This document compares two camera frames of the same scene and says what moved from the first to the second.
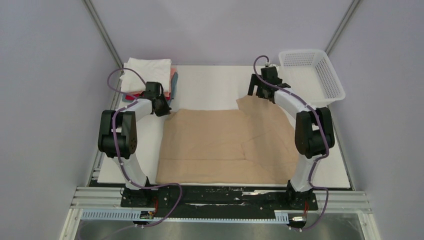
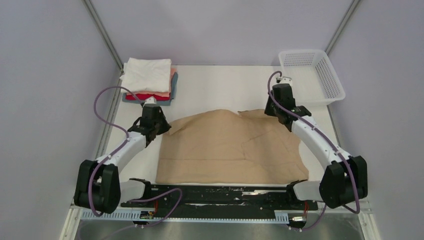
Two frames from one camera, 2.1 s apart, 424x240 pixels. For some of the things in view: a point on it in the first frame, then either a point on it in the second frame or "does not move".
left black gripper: [166, 110] to [166, 126]
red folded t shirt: [131, 97] does not move
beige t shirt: [253, 144] does not move
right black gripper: [256, 81] to [267, 111]
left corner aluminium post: [103, 33] does not move
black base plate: [197, 202] does not move
